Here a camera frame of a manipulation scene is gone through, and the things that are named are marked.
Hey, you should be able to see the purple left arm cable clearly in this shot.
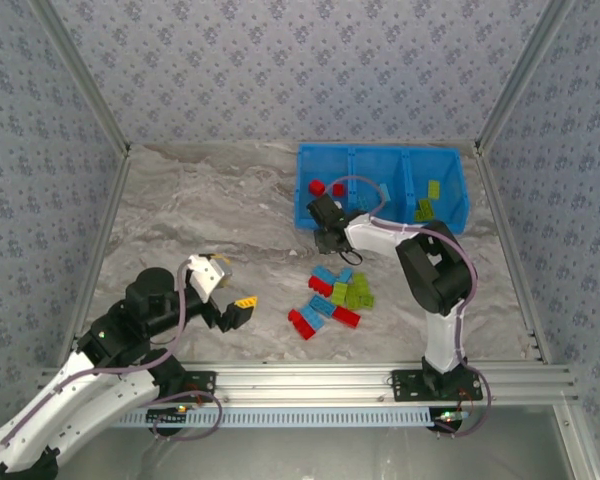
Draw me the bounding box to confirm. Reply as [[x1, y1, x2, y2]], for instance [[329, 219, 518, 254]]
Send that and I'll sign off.
[[0, 259, 224, 464]]

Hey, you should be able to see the aluminium lower frame post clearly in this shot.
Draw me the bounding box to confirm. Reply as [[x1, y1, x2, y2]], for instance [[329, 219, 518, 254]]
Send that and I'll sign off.
[[553, 404, 600, 480]]

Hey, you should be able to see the small controller board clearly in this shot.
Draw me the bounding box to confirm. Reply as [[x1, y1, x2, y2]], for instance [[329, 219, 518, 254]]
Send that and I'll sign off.
[[146, 405, 189, 436], [429, 407, 469, 435]]

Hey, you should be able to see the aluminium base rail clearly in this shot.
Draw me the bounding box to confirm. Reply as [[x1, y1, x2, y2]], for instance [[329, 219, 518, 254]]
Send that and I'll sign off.
[[37, 363, 580, 407]]

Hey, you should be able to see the aluminium table edge rail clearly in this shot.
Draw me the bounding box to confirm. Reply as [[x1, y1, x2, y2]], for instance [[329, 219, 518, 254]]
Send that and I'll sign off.
[[127, 139, 481, 150]]

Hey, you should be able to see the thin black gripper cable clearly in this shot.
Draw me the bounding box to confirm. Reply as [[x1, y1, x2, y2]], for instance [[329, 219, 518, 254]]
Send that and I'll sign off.
[[336, 247, 365, 267]]

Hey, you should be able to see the slotted cable duct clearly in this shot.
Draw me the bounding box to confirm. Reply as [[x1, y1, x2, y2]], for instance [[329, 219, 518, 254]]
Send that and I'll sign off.
[[112, 407, 434, 430]]

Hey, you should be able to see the aluminium side rail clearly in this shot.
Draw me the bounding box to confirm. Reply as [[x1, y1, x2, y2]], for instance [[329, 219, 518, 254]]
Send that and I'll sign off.
[[473, 144, 555, 365], [59, 149, 132, 359]]

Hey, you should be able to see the aluminium corner post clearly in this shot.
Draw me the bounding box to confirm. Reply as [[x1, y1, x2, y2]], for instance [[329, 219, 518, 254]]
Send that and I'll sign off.
[[473, 0, 577, 154], [28, 0, 132, 157]]

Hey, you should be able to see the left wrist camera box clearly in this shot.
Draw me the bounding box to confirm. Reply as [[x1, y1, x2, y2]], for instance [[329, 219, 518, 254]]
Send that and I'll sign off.
[[186, 253, 234, 305]]

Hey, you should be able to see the grey metal panel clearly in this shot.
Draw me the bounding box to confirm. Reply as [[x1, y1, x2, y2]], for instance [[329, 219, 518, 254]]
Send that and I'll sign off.
[[54, 424, 581, 480]]

